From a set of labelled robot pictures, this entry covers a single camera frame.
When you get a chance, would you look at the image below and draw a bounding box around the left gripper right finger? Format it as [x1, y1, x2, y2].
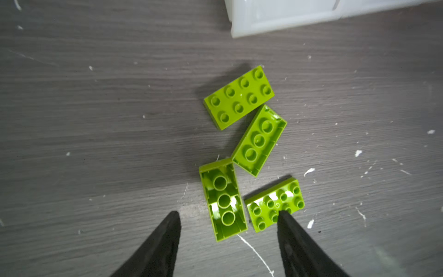
[278, 211, 348, 277]

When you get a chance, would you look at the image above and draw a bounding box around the white three-compartment bin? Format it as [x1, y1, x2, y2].
[225, 0, 428, 38]

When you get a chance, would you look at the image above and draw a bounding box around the green lego brick bottom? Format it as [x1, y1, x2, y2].
[245, 177, 305, 233]

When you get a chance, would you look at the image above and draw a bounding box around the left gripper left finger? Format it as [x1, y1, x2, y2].
[112, 211, 181, 277]

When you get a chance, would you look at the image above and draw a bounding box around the green lego brick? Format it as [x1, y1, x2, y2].
[199, 158, 248, 242]
[204, 66, 275, 130]
[245, 177, 305, 233]
[231, 105, 287, 177]

